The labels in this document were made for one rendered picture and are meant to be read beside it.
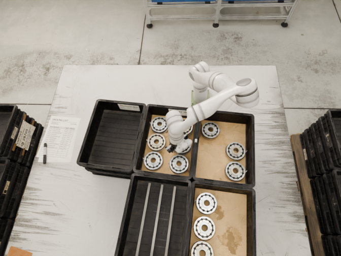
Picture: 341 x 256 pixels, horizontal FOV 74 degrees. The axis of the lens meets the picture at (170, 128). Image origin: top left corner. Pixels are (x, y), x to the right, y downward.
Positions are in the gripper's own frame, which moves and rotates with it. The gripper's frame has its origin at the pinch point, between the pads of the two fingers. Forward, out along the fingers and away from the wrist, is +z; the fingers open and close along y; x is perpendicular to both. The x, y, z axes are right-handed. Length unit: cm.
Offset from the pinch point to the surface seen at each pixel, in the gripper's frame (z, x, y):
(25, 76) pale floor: 88, -203, 69
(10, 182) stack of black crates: 49, -69, 107
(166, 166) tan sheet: 3.5, 4.2, 10.8
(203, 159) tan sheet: 3.5, 13.4, -8.0
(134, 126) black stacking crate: 3.9, -27.2, 11.0
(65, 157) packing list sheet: 16, -43, 56
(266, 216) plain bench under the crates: 16, 56, -17
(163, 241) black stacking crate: 3.3, 32.4, 33.5
